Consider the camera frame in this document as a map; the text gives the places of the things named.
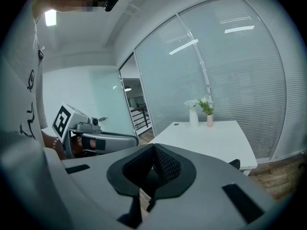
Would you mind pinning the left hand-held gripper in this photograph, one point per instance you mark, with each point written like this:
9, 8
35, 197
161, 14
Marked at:
76, 121

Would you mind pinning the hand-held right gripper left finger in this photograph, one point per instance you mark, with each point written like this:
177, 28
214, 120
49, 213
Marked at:
91, 190

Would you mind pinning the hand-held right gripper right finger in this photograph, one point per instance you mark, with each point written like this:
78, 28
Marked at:
206, 176

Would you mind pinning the black office chair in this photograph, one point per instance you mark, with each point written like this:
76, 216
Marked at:
235, 163

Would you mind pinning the person's left forearm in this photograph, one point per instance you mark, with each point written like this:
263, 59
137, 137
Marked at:
49, 140

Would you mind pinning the white desk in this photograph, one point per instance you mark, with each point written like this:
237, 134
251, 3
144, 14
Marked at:
211, 140

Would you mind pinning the person's left hand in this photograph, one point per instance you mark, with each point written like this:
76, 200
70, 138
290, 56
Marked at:
76, 146

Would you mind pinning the black stair railing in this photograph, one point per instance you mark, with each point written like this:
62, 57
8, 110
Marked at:
141, 117

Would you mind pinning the frosted glass door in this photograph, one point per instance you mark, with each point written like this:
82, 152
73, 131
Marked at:
108, 97

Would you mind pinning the dark pendant lamp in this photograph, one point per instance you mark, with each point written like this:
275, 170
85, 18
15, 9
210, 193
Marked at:
127, 88

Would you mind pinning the pink vase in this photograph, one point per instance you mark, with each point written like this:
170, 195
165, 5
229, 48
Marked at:
209, 121

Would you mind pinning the white vase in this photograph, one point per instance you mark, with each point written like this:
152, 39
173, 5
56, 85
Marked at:
193, 118

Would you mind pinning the green and white flower bunch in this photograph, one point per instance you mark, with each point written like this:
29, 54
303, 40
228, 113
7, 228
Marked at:
206, 105

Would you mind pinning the glass partition with blinds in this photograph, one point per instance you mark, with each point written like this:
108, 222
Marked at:
227, 80

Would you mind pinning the square ceiling light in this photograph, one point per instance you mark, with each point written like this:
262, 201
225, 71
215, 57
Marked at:
50, 17

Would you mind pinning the black head camera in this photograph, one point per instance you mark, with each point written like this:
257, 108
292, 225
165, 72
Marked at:
112, 1

